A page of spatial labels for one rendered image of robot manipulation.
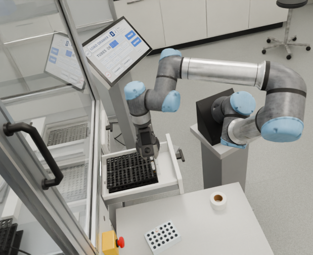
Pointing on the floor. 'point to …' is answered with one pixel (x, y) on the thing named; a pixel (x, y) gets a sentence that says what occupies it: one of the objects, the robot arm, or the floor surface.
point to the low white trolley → (195, 224)
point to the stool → (287, 27)
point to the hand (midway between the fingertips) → (150, 158)
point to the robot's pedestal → (222, 162)
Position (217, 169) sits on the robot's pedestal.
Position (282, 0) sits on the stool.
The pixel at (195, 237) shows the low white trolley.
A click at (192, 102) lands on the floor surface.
